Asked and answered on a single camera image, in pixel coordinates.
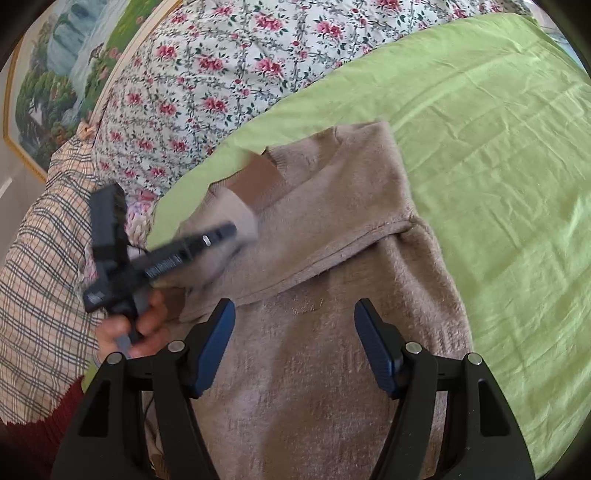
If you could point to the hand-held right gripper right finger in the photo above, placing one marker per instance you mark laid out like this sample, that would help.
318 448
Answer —
376 350

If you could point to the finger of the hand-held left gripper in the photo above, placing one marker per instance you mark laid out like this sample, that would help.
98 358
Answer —
189 247

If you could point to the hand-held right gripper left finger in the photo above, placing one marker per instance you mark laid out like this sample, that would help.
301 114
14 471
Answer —
213 350

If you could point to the beige knit sweater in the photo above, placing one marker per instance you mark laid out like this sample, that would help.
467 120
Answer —
323 277

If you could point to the person's left hand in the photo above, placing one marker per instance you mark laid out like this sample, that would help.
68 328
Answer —
147 323

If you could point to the purple floral ruffled pillow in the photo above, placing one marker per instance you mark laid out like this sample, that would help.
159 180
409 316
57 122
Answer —
136 219

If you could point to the plaid checked blanket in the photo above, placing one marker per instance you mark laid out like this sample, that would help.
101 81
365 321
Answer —
41 277

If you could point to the framed landscape painting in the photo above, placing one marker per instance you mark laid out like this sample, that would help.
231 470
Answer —
60 69

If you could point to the floral rose blanket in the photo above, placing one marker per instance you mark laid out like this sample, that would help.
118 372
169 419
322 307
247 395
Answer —
207 69

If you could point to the green bed sheet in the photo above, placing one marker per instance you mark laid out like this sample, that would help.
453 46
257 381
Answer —
485 184

